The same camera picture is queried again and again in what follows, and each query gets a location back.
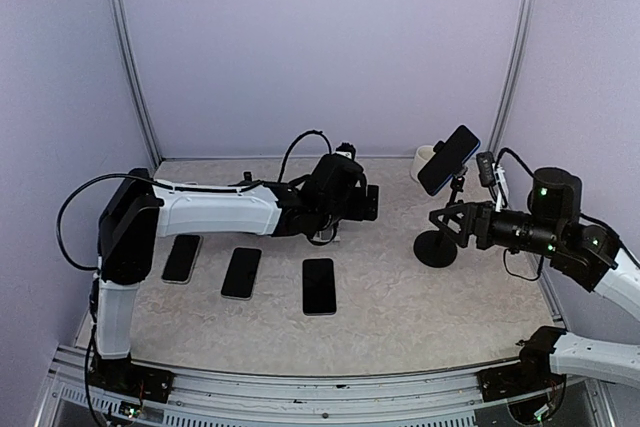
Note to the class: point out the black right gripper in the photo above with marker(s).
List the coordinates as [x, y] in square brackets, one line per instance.
[484, 232]

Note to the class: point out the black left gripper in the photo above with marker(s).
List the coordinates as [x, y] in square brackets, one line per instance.
[359, 212]

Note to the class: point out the white phone stand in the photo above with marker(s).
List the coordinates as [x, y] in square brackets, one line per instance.
[326, 237]

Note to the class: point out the black phone blue edge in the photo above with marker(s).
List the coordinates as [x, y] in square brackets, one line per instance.
[449, 158]

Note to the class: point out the black phone landscape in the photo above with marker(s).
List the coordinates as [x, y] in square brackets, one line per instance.
[318, 287]

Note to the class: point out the black phone clear case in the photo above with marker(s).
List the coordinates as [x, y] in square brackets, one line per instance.
[182, 258]

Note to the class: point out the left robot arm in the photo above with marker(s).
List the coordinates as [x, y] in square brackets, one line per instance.
[143, 210]

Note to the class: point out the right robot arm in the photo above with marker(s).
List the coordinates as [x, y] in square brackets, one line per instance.
[587, 251]

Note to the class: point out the white cup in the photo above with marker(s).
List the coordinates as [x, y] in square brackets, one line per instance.
[421, 157]

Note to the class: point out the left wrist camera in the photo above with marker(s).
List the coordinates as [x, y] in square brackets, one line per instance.
[347, 150]

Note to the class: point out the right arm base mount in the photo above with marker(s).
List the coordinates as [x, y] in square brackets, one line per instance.
[531, 373]

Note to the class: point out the right aluminium frame post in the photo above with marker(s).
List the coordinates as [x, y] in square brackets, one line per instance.
[517, 55]

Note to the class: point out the aluminium frame post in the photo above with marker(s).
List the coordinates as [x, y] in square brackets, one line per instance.
[127, 55]
[517, 55]

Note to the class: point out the front aluminium rail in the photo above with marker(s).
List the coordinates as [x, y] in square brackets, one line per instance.
[196, 397]

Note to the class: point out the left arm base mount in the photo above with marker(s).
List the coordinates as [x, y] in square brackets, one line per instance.
[133, 380]

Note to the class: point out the left aluminium frame post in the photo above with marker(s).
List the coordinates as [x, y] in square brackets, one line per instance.
[127, 55]

